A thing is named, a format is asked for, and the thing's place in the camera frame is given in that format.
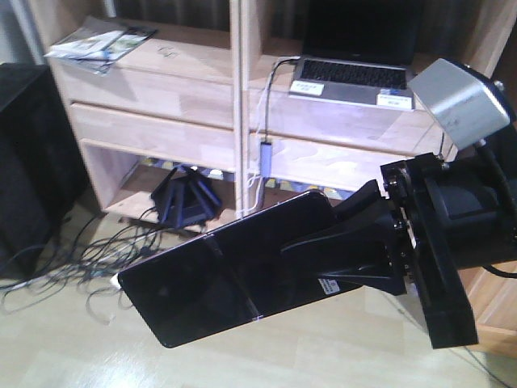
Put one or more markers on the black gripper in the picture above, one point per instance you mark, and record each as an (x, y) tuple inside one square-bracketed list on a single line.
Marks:
[(460, 216)]

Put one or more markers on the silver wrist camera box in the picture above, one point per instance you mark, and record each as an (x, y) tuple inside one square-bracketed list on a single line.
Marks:
[(466, 104)]

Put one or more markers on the black computer tower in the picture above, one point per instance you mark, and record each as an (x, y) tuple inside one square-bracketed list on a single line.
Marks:
[(42, 172)]

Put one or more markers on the silver laptop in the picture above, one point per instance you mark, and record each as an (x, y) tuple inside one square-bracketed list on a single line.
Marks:
[(359, 52)]

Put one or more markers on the wooden open shelf unit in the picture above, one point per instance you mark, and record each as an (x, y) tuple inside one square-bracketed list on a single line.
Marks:
[(213, 83)]

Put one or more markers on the grey usb hub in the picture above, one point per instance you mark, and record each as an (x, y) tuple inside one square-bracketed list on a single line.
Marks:
[(265, 158)]

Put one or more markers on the stack of magazines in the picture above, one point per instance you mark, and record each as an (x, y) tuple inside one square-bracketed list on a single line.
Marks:
[(97, 52)]

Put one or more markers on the black wifi router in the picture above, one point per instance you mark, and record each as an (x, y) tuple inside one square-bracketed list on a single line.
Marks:
[(185, 200)]

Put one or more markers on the black foldable smartphone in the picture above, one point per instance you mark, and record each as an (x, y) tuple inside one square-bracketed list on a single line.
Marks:
[(231, 276)]

